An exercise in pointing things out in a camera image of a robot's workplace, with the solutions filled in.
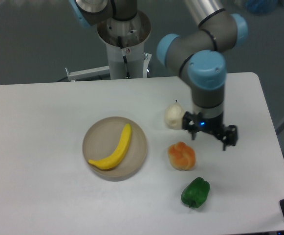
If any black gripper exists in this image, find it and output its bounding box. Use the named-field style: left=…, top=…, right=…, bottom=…
left=182, top=107, right=238, bottom=151

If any yellow banana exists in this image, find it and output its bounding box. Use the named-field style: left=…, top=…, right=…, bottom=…
left=88, top=123, right=132, bottom=170

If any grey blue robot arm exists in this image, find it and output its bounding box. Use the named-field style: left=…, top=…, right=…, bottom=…
left=70, top=0, right=248, bottom=147

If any beige round plate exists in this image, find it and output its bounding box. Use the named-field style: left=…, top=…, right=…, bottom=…
left=83, top=117, right=148, bottom=181

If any white pear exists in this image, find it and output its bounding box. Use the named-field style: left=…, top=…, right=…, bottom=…
left=164, top=101, right=185, bottom=130

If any orange bread roll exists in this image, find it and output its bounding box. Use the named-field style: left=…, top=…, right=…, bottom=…
left=168, top=141, right=196, bottom=171

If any green bell pepper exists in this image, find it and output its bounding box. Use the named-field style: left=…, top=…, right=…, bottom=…
left=181, top=177, right=210, bottom=209

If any blue plastic bag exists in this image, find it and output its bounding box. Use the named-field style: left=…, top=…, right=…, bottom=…
left=242, top=0, right=279, bottom=15

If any white metal bracket left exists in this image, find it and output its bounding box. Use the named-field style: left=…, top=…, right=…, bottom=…
left=65, top=66, right=110, bottom=81

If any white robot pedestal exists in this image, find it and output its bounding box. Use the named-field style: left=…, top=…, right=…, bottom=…
left=97, top=10, right=151, bottom=80

